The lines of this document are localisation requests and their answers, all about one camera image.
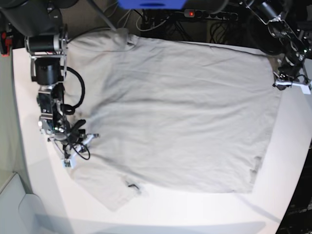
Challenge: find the blue base camera housing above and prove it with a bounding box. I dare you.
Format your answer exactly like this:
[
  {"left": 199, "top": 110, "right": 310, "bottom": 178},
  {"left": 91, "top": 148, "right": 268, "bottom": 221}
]
[{"left": 118, "top": 0, "right": 186, "bottom": 9}]

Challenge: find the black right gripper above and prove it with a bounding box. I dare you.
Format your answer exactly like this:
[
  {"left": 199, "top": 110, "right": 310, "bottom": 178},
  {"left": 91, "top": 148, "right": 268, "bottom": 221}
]
[{"left": 56, "top": 130, "right": 94, "bottom": 158}]

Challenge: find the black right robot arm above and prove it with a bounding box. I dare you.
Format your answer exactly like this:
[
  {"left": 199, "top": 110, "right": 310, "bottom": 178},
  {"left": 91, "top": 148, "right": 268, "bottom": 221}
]
[{"left": 0, "top": 0, "right": 89, "bottom": 162}]

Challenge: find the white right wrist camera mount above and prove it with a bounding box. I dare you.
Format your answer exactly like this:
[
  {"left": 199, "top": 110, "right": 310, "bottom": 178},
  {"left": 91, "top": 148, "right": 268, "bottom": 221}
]
[{"left": 47, "top": 134, "right": 99, "bottom": 169}]

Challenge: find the beige t-shirt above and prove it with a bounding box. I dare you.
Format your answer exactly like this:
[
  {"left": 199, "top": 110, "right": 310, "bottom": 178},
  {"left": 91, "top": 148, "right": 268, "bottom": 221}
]
[{"left": 66, "top": 29, "right": 281, "bottom": 211}]

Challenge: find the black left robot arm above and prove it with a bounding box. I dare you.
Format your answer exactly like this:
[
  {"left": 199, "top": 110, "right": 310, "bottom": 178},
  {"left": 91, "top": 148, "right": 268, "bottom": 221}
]
[{"left": 240, "top": 0, "right": 312, "bottom": 90}]

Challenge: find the red black clamp tool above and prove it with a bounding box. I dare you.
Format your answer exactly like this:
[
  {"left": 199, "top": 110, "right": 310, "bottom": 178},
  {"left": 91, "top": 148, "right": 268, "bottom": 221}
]
[{"left": 0, "top": 31, "right": 12, "bottom": 57}]

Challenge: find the black power strip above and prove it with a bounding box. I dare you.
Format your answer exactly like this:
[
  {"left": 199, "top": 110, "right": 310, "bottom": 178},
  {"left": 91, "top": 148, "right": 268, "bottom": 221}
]
[{"left": 183, "top": 9, "right": 238, "bottom": 21}]

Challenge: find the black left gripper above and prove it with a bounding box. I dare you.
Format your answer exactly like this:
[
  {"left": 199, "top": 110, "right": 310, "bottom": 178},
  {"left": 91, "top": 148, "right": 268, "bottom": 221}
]
[{"left": 274, "top": 61, "right": 310, "bottom": 85}]

